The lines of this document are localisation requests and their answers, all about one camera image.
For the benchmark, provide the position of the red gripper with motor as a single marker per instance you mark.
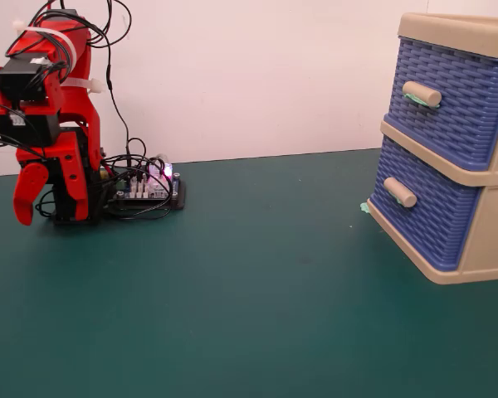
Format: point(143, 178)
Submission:
point(29, 128)

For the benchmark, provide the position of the blue woven plastic drawer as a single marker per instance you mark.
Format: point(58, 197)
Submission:
point(431, 215)

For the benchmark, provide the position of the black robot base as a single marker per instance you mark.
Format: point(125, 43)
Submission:
point(95, 199)

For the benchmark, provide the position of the red robot arm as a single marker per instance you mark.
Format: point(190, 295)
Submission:
point(76, 108)

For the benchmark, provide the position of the beige plastic drawer cabinet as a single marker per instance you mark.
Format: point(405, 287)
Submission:
point(494, 232)

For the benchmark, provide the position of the controller board with lit LEDs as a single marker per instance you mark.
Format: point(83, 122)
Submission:
point(157, 192)

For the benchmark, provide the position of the white zip tie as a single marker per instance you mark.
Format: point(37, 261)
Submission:
point(89, 85)
point(62, 41)

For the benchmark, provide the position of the dark green table mat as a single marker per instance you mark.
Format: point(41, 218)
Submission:
point(232, 315)

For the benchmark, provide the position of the green putty blob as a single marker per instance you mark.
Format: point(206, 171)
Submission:
point(365, 207)

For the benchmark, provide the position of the green tape strip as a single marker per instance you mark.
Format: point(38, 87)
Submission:
point(417, 100)

